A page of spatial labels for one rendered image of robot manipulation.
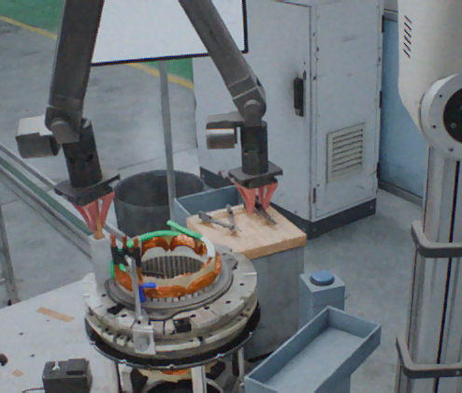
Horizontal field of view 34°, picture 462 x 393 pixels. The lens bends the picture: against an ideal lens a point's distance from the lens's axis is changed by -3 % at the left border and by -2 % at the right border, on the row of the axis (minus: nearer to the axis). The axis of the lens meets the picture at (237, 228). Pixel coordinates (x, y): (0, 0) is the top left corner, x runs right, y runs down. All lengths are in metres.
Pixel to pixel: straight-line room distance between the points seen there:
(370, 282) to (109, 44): 1.77
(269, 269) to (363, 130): 2.32
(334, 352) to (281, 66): 2.49
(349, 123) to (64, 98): 2.72
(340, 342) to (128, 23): 1.31
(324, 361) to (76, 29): 0.67
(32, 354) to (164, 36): 1.04
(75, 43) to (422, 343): 0.82
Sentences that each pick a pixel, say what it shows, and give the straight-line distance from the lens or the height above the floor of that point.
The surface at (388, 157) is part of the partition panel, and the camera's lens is 4.13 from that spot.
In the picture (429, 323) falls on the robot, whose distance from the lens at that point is 1.43.
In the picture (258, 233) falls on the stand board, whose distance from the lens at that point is 1.61.
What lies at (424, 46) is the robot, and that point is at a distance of 1.16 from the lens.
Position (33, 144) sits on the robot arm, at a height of 1.38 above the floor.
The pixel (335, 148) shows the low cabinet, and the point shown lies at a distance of 3.75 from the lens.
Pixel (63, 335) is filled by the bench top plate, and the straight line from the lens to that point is 1.86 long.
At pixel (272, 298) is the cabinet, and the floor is 0.93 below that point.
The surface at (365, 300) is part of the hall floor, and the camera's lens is 3.38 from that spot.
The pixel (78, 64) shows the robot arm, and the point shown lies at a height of 1.53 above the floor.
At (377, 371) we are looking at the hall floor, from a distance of 2.97.
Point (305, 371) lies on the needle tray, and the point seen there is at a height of 1.02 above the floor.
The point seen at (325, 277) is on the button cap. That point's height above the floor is 1.04.
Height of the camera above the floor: 1.80
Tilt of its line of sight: 27 degrees down
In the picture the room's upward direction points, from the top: 2 degrees counter-clockwise
